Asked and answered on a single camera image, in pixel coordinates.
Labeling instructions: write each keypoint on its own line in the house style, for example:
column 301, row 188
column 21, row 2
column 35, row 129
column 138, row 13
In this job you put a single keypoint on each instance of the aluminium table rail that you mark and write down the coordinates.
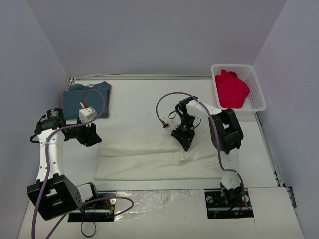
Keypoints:
column 135, row 76

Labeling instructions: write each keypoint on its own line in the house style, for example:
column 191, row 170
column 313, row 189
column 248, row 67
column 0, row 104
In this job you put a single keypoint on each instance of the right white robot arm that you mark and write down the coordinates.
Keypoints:
column 225, row 132

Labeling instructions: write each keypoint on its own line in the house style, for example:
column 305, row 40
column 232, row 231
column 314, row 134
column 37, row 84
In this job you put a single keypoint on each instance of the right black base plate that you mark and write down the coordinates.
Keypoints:
column 219, row 205

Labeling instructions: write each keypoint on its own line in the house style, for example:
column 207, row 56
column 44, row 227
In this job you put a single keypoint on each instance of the white t shirt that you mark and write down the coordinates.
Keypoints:
column 148, row 158

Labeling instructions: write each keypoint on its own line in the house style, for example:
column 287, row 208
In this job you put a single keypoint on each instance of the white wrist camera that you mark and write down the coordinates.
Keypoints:
column 171, row 124
column 87, row 114

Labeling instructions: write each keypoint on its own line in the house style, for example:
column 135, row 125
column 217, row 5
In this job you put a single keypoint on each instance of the red t shirt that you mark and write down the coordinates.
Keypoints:
column 232, row 91

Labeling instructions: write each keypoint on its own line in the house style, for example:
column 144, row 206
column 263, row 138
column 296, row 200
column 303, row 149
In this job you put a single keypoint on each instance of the white plastic basket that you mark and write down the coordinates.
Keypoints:
column 255, row 100

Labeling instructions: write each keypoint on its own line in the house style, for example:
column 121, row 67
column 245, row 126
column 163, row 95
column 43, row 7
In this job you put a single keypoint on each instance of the folded teal t shirt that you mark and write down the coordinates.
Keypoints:
column 73, row 97

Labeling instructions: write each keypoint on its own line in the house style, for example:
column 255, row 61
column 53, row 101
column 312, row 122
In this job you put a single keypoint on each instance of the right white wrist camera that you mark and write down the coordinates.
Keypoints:
column 171, row 124

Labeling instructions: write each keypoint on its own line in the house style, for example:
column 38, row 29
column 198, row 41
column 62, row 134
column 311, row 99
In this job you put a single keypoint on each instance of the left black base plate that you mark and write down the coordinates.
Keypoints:
column 102, row 211

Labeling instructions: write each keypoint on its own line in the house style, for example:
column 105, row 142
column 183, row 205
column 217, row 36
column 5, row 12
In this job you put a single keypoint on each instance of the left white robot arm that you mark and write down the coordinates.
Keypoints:
column 53, row 193

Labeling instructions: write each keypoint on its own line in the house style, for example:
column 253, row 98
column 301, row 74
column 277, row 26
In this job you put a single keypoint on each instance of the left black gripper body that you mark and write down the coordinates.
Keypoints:
column 86, row 134

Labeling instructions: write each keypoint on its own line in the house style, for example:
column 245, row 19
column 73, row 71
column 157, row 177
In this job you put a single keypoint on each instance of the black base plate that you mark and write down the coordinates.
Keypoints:
column 102, row 211
column 219, row 205

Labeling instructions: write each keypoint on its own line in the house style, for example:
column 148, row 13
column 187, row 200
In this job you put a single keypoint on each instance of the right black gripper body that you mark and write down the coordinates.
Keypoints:
column 183, row 132

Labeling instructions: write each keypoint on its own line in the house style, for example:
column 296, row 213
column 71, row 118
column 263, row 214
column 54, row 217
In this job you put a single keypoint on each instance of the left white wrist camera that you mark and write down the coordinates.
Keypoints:
column 87, row 114

